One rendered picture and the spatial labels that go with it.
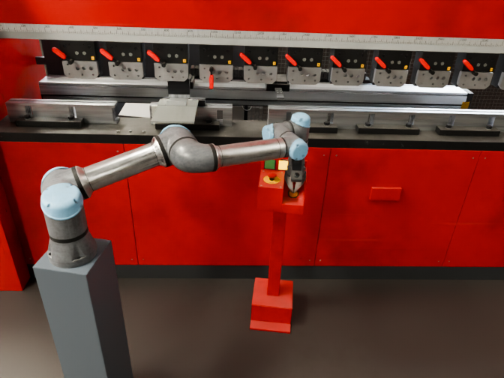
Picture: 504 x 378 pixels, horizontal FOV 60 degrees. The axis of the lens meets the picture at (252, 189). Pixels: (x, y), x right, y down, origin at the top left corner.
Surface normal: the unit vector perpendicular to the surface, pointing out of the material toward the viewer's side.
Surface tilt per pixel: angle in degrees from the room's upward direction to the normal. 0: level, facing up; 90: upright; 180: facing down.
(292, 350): 0
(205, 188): 90
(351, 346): 0
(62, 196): 7
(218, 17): 90
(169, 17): 90
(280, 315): 90
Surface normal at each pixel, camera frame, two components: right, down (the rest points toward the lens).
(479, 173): 0.04, 0.51
